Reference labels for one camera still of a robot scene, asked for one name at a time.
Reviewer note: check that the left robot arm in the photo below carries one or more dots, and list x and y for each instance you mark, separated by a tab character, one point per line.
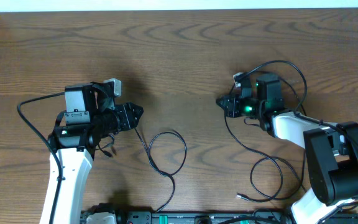
91	114

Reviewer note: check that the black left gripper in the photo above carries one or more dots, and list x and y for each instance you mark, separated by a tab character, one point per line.
129	119

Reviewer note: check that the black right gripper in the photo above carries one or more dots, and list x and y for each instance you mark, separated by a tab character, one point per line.
233	109

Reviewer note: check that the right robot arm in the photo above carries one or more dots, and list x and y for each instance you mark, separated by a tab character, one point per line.
331	149

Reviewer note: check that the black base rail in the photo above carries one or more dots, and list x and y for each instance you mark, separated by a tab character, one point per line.
106	213

